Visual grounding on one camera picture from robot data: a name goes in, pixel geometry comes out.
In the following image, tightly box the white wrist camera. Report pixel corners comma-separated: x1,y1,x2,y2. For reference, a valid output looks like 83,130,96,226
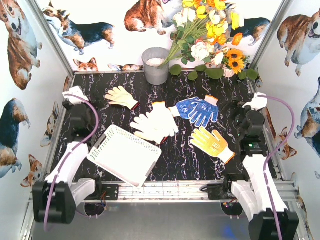
62,86,89,105
242,92,268,111

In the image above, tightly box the artificial flower bouquet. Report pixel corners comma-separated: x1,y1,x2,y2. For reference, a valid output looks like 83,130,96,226
160,0,268,81

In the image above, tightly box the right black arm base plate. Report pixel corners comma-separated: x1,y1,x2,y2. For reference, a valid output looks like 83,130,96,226
200,180,234,201

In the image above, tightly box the cream glove under basket side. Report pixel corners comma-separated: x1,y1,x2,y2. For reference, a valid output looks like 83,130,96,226
129,114,169,145

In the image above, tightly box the grey metal bucket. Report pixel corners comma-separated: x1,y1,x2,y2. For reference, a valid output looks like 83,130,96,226
141,47,170,86

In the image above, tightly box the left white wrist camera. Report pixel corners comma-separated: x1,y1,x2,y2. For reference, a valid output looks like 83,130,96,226
62,86,89,105

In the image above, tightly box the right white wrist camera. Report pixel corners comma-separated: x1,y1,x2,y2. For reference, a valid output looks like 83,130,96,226
242,92,268,111

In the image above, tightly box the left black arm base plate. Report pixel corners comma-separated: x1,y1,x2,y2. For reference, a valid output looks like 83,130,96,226
99,184,120,201

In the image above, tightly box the aluminium front frame rail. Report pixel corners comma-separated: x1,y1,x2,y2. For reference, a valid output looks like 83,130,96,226
28,180,300,203

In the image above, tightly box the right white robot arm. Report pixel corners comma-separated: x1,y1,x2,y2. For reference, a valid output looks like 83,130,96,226
223,96,299,240

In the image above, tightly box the blue dotted glove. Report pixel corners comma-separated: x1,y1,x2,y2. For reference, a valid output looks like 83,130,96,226
168,97,200,119
189,95,219,128

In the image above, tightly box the blue dotted glove right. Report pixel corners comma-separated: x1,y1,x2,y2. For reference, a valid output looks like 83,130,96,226
189,95,219,128

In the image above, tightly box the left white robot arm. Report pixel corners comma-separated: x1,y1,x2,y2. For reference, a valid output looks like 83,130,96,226
32,94,99,232

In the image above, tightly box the white perforated storage basket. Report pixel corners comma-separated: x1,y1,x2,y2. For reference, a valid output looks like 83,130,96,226
87,124,162,188

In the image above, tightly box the cream glove red cuff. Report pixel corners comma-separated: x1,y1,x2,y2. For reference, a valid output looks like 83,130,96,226
104,86,140,111

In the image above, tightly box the yellow dotted glove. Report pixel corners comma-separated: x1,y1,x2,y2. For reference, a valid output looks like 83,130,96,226
190,126,235,164

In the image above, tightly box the blue dotted glove left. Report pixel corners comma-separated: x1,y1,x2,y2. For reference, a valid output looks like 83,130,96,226
168,97,200,119

